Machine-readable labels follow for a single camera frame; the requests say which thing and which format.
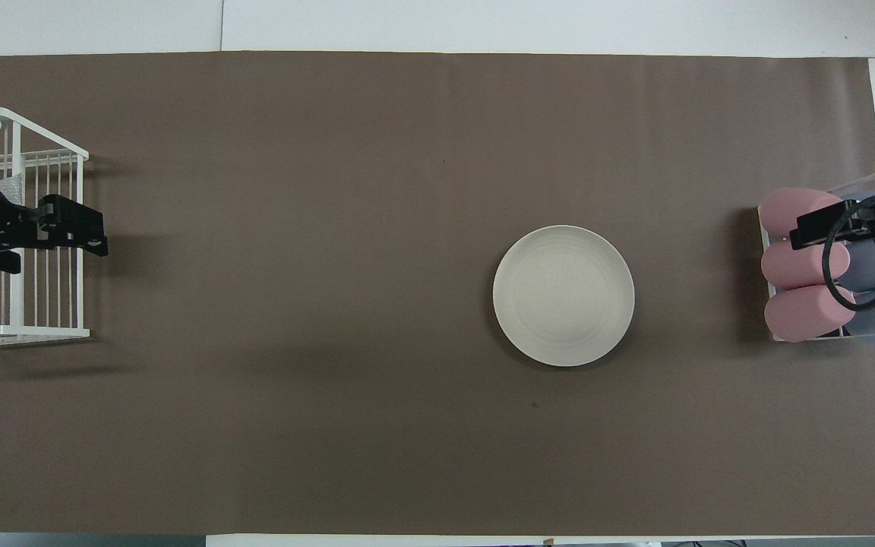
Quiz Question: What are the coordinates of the cream round plate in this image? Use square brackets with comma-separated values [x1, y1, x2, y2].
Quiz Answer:
[492, 225, 635, 368]

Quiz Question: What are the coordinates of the pink cup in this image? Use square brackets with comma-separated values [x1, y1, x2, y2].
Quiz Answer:
[759, 188, 848, 238]
[761, 238, 851, 290]
[764, 285, 858, 343]

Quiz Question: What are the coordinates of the brown table mat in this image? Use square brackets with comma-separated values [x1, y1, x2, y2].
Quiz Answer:
[0, 52, 875, 536]

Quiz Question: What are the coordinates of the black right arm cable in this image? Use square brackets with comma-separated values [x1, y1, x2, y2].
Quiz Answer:
[823, 194, 875, 311]

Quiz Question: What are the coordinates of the white wire dish rack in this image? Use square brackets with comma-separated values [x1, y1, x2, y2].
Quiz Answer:
[0, 106, 91, 348]

